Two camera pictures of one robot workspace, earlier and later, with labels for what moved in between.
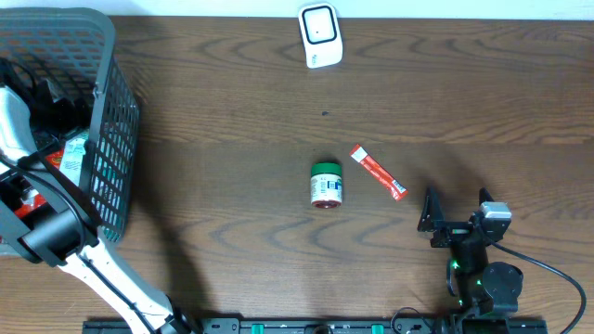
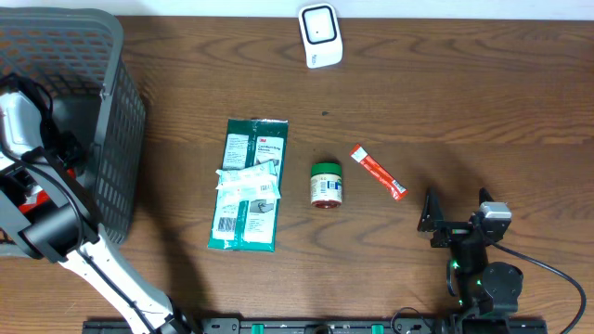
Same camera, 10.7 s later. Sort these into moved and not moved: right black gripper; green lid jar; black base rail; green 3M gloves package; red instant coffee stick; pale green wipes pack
Moved: green 3M gloves package; pale green wipes pack
Not moved: red instant coffee stick; green lid jar; right black gripper; black base rail
